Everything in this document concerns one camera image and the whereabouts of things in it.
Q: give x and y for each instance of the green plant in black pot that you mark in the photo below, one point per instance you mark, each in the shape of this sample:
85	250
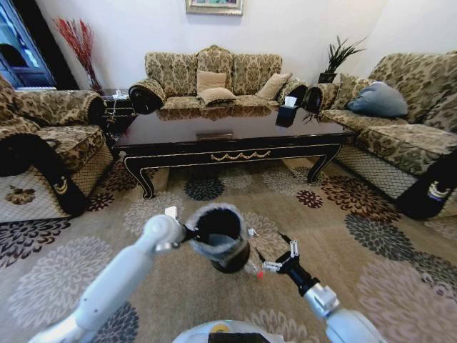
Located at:
339	59

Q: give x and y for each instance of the beige floral patterned rug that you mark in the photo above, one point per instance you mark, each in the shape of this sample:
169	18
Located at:
357	257

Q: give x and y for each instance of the floral sofa with blue-trimmed armrest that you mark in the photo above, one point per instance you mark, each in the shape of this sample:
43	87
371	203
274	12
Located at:
403	143

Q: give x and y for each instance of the small white crumpled trash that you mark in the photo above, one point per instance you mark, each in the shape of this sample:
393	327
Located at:
252	233

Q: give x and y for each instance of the tilted beige cushion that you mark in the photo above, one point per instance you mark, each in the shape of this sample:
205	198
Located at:
273	85

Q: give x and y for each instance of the black round trash bin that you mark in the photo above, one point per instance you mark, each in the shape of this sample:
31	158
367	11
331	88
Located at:
233	261

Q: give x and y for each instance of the three-seat floral patterned sofa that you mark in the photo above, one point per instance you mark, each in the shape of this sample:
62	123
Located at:
178	69

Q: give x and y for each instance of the tan patterned cushion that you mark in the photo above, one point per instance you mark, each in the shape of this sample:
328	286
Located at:
348	89

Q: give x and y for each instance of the clear bottle with red cap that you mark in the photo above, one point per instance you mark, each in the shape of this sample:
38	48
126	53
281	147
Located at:
255	269

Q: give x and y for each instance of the small dark side table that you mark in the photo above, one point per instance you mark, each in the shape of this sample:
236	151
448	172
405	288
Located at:
118	110

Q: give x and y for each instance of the black tissue box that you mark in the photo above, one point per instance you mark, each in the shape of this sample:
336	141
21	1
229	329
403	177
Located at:
287	106

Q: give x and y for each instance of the framed wall picture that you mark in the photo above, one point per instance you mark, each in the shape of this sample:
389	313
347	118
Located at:
214	6

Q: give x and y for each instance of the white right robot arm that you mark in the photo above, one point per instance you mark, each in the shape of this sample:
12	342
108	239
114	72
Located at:
339	314

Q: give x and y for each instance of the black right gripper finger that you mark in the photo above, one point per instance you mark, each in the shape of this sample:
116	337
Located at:
271	265
293	248

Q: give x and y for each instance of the white robot front shell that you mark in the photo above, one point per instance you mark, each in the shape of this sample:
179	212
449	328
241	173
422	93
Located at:
221	332

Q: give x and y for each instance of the dark glossy coffee table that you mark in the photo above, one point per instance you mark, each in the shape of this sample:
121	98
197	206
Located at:
228	143

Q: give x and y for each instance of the dark blue glass cabinet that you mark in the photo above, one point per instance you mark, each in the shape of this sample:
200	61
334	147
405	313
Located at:
25	50

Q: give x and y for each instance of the white item on side table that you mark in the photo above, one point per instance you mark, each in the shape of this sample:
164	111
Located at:
118	94

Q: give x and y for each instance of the red dried branches in vase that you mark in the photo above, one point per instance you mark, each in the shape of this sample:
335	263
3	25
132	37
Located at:
80	50

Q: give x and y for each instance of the square beige cushion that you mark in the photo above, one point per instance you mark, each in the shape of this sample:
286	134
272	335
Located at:
211	81

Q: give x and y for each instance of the floral sofa with black armrests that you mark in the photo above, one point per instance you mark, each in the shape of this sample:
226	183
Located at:
60	143

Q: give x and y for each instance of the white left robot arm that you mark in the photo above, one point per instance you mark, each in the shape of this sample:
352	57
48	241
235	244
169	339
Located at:
118	275

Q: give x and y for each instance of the blue-grey cushion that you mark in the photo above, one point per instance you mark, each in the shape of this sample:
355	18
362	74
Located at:
380	100

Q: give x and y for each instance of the grey bin liner bag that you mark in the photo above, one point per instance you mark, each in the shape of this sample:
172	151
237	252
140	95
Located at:
218	246

